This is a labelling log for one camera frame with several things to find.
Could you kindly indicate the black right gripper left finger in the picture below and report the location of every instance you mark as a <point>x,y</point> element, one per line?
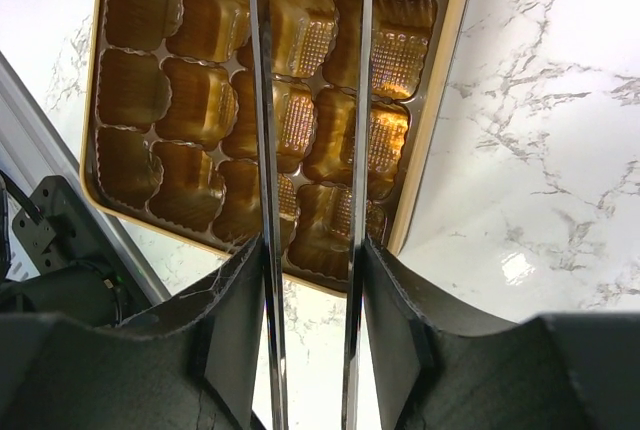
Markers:
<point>187,363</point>

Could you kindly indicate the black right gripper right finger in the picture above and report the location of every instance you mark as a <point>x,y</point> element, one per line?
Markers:
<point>440,363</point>

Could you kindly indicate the metal tongs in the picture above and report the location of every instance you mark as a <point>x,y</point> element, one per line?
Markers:
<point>261,40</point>

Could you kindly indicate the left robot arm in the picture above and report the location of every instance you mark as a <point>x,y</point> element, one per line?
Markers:
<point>80,274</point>

